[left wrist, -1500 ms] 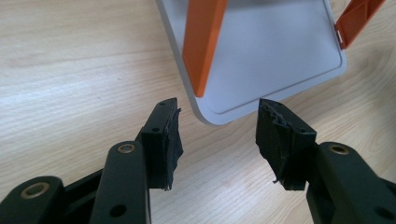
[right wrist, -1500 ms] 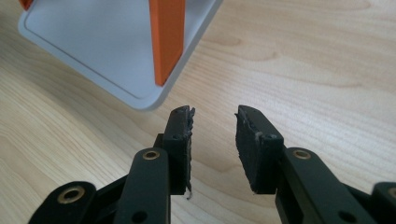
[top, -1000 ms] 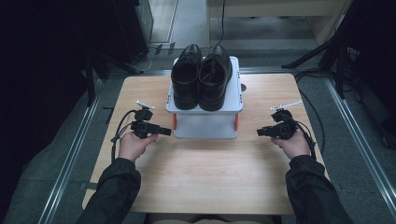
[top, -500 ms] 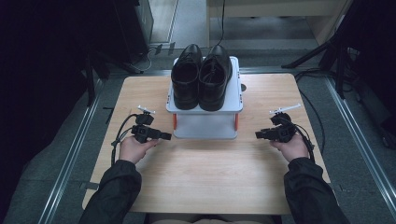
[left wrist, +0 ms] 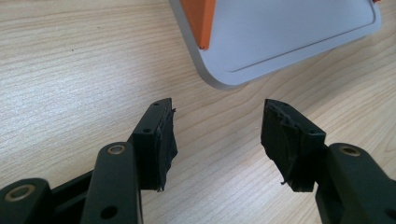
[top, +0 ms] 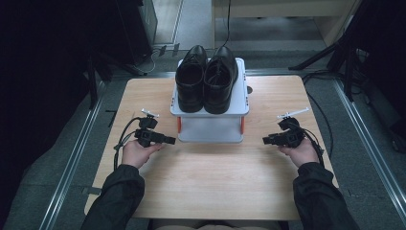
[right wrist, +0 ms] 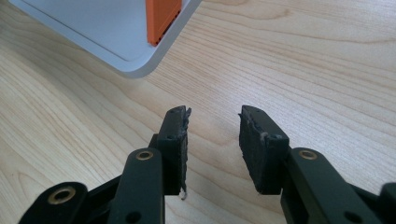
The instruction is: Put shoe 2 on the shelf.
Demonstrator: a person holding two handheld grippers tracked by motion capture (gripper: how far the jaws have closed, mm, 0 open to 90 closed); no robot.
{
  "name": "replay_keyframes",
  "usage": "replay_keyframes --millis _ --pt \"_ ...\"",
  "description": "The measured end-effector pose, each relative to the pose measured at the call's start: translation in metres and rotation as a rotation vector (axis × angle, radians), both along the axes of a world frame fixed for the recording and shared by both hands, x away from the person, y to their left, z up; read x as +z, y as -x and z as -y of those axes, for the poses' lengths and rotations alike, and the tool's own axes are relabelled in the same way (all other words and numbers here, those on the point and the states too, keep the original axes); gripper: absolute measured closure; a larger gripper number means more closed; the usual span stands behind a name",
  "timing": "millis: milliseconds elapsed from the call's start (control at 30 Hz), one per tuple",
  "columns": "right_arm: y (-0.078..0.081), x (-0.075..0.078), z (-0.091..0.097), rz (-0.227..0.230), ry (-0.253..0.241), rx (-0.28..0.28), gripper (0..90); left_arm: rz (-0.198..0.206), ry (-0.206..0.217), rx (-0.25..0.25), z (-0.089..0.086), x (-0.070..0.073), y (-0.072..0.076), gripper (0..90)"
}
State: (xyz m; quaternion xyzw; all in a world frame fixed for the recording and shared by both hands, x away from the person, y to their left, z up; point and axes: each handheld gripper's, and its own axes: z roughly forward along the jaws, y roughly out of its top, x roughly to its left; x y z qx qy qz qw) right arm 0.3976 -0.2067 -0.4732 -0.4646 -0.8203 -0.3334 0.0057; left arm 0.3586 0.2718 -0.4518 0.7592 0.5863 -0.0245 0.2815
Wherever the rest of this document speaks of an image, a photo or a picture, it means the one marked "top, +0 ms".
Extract dark metal stand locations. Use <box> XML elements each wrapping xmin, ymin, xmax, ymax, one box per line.
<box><xmin>83</xmin><ymin>54</ymin><xmax>148</xmax><ymax>110</ymax></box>

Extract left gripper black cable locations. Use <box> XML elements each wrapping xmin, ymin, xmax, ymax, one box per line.
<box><xmin>112</xmin><ymin>116</ymin><xmax>142</xmax><ymax>173</ymax></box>

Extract white floor cable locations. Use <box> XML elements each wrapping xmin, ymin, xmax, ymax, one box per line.
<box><xmin>139</xmin><ymin>47</ymin><xmax>162</xmax><ymax>75</ymax></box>

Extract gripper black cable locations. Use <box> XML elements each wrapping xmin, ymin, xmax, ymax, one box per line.
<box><xmin>288</xmin><ymin>120</ymin><xmax>327</xmax><ymax>168</ymax></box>
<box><xmin>112</xmin><ymin>116</ymin><xmax>142</xmax><ymax>173</ymax></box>

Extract light wooden desk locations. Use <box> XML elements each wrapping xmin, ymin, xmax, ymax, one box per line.
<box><xmin>212</xmin><ymin>0</ymin><xmax>364</xmax><ymax>50</ymax></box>

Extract person's right hand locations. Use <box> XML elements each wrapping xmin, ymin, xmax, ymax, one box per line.
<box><xmin>278</xmin><ymin>138</ymin><xmax>321</xmax><ymax>170</ymax></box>

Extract metal floor rail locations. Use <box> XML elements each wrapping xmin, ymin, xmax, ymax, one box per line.
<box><xmin>332</xmin><ymin>78</ymin><xmax>406</xmax><ymax>219</ymax></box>
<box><xmin>37</xmin><ymin>80</ymin><xmax>108</xmax><ymax>230</ymax></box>

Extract black cabinet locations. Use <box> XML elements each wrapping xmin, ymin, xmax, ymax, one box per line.
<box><xmin>114</xmin><ymin>0</ymin><xmax>159</xmax><ymax>66</ymax></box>

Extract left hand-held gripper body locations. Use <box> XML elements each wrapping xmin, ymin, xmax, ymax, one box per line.
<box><xmin>133</xmin><ymin>107</ymin><xmax>163</xmax><ymax>149</ymax></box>

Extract white two-tier shoe rack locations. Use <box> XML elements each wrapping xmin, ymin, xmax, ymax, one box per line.
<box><xmin>169</xmin><ymin>57</ymin><xmax>251</xmax><ymax>144</ymax></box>

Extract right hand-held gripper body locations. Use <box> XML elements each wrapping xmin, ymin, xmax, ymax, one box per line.
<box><xmin>275</xmin><ymin>106</ymin><xmax>310</xmax><ymax>149</ymax></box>

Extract hanging black cable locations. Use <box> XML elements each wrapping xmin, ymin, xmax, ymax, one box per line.
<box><xmin>219</xmin><ymin>0</ymin><xmax>233</xmax><ymax>49</ymax></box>

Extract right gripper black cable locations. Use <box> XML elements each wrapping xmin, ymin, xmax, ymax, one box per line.
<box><xmin>288</xmin><ymin>120</ymin><xmax>327</xmax><ymax>168</ymax></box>

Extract person's left hand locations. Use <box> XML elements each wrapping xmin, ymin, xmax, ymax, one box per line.
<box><xmin>121</xmin><ymin>139</ymin><xmax>165</xmax><ymax>170</ymax></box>

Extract black leather shoe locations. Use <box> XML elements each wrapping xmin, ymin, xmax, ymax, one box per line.
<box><xmin>202</xmin><ymin>45</ymin><xmax>239</xmax><ymax>115</ymax></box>
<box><xmin>174</xmin><ymin>44</ymin><xmax>209</xmax><ymax>114</ymax></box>

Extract black tripod stand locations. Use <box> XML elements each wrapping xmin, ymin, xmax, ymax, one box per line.
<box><xmin>288</xmin><ymin>0</ymin><xmax>363</xmax><ymax>104</ymax></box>

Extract black floor cable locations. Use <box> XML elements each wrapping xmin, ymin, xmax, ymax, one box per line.
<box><xmin>301</xmin><ymin>71</ymin><xmax>335</xmax><ymax>159</ymax></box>

